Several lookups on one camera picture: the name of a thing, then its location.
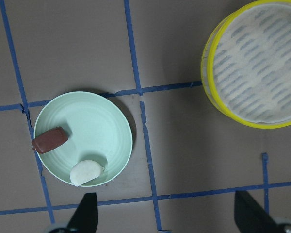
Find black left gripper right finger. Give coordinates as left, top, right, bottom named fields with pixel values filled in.
left=234, top=191, right=277, bottom=233

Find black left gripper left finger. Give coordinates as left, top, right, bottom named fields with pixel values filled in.
left=67, top=193, right=98, bottom=231

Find white round bun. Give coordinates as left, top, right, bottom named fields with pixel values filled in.
left=70, top=160, right=104, bottom=187

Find yellow steamer basket with cloth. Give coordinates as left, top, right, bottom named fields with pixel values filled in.
left=200, top=0, right=291, bottom=129

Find brown rectangular bun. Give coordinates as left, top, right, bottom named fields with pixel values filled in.
left=32, top=127, right=68, bottom=154

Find light green plate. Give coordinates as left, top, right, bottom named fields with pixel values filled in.
left=33, top=91, right=133, bottom=187

